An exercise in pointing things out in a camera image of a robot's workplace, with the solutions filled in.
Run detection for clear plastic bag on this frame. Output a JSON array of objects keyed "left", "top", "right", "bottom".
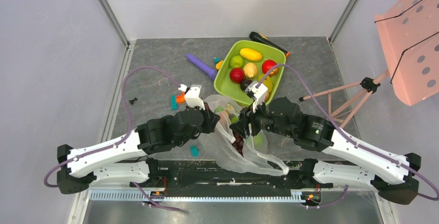
[{"left": 198, "top": 95, "right": 289, "bottom": 176}]

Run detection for yellow fruit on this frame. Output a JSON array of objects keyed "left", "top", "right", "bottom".
[{"left": 258, "top": 74, "right": 273, "bottom": 93}]

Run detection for green plastic tray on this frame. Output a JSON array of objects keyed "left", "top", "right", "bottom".
[{"left": 214, "top": 40, "right": 286, "bottom": 106}]

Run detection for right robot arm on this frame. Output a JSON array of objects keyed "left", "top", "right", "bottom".
[{"left": 230, "top": 97, "right": 421, "bottom": 205}]

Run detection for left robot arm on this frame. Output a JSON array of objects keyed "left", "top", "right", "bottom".
[{"left": 56, "top": 107, "right": 221, "bottom": 195}]

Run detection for dark red grapes in bag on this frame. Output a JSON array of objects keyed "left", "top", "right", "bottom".
[{"left": 232, "top": 131, "right": 244, "bottom": 156}]

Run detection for green fruit in bag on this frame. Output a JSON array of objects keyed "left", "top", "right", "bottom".
[{"left": 253, "top": 132, "right": 268, "bottom": 150}]

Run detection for lemon slice in bag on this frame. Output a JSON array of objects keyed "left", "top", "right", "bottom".
[{"left": 226, "top": 103, "right": 236, "bottom": 112}]

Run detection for dark purple fake plum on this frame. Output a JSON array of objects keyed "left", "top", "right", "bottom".
[{"left": 239, "top": 78, "right": 253, "bottom": 92}]

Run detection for yellow fake pear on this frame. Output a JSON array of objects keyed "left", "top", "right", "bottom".
[{"left": 242, "top": 63, "right": 258, "bottom": 79}]

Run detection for red fake pomegranate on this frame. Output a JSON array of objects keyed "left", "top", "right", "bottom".
[{"left": 229, "top": 68, "right": 245, "bottom": 83}]

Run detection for red fake apple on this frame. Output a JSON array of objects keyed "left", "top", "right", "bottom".
[{"left": 261, "top": 59, "right": 278, "bottom": 76}]

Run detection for green fake apple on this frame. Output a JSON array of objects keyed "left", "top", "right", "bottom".
[{"left": 229, "top": 55, "right": 244, "bottom": 69}]

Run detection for yellow fake mango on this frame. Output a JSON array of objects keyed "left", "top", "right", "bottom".
[{"left": 239, "top": 48, "right": 263, "bottom": 62}]

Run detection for teal long block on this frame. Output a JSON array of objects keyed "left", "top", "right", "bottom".
[{"left": 171, "top": 95, "right": 178, "bottom": 110}]

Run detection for orange curved toy piece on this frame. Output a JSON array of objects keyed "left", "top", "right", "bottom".
[{"left": 175, "top": 92, "right": 185, "bottom": 104}]

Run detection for small teal block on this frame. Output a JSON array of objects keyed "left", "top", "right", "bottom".
[{"left": 190, "top": 145, "right": 199, "bottom": 157}]

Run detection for orange yellow toy piece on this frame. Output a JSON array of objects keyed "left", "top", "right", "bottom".
[{"left": 215, "top": 61, "right": 224, "bottom": 71}]

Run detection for small black screw piece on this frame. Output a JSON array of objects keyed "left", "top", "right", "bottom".
[{"left": 128, "top": 97, "right": 138, "bottom": 105}]

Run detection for black flashlight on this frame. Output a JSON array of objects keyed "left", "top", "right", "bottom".
[{"left": 249, "top": 32, "right": 290, "bottom": 58}]

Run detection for pink perforated music stand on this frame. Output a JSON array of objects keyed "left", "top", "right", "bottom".
[{"left": 313, "top": 0, "right": 438, "bottom": 127}]

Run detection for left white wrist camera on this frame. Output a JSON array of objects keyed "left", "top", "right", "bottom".
[{"left": 178, "top": 84, "right": 206, "bottom": 110}]

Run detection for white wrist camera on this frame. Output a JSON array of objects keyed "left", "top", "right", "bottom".
[
  {"left": 244, "top": 81, "right": 268, "bottom": 113},
  {"left": 178, "top": 84, "right": 206, "bottom": 110}
]

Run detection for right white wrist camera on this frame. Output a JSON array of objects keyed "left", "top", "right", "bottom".
[{"left": 244, "top": 81, "right": 268, "bottom": 113}]

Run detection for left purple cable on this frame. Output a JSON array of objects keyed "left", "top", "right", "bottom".
[{"left": 43, "top": 66, "right": 187, "bottom": 213}]

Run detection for purple cable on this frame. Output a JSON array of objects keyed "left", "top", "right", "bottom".
[
  {"left": 43, "top": 66, "right": 187, "bottom": 213},
  {"left": 255, "top": 64, "right": 439, "bottom": 210}
]

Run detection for purple plastic handle tool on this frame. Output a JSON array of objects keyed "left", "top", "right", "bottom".
[{"left": 186, "top": 54, "right": 217, "bottom": 80}]

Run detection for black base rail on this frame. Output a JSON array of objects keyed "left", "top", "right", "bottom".
[{"left": 139, "top": 158, "right": 333, "bottom": 197}]

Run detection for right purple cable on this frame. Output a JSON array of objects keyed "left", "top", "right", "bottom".
[{"left": 255, "top": 64, "right": 439, "bottom": 210}]

